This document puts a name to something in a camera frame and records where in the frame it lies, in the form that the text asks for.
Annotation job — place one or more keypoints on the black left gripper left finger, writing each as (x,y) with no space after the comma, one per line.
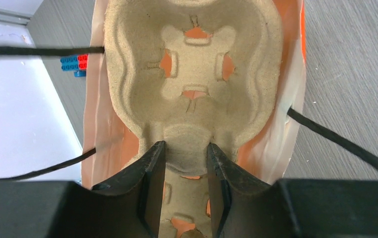
(126,205)

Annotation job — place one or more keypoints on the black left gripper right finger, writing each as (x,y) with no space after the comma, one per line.
(242,206)

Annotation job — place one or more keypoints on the orange paper takeout bag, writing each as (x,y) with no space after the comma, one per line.
(290,146)

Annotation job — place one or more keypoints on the blue red toy blocks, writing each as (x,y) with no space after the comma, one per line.
(75,63)

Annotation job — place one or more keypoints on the single brown cup carrier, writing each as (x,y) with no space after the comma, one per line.
(191,73)

